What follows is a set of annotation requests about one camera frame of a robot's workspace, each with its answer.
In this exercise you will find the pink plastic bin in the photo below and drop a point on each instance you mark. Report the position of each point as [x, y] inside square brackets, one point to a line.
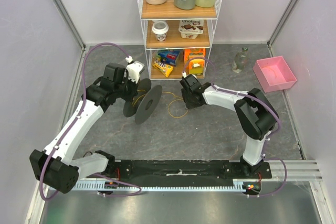
[274, 74]

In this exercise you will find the yellow green sponge pack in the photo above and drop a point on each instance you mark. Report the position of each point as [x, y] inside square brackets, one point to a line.
[196, 66]

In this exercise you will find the orange snack box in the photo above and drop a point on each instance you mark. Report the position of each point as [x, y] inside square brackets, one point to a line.
[194, 53]

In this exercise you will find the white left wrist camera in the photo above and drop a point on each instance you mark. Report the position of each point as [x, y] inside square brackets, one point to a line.
[134, 69]

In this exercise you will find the blue snack box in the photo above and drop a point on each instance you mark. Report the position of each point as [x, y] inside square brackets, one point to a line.
[169, 57]

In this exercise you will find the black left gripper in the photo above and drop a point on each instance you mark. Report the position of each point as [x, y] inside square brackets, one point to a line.
[134, 92]

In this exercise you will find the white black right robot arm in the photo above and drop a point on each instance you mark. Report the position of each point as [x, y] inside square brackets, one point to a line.
[255, 114]

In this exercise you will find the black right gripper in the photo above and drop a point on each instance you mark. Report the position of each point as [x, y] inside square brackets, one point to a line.
[189, 100]

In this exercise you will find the white wire wooden shelf rack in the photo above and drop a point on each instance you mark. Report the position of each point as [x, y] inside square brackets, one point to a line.
[172, 15]

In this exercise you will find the yellow M&M candy bag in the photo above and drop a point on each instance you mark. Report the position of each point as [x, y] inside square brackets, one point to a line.
[163, 68]

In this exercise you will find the Chobani yogurt tub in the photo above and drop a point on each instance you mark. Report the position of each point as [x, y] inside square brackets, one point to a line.
[190, 29]

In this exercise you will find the slotted cable duct rail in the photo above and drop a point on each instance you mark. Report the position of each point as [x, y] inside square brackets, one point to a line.
[105, 186]

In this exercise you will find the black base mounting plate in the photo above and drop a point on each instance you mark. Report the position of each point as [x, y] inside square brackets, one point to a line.
[185, 173]

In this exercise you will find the white yogurt cup with lid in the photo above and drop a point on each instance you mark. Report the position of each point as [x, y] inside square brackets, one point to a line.
[160, 29]

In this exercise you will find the clear glass bottle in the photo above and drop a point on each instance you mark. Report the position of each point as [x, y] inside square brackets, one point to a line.
[240, 60]

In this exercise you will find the black cable spool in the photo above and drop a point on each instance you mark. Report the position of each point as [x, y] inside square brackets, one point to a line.
[144, 103]

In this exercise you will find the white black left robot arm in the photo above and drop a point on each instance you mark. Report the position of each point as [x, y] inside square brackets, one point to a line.
[55, 165]

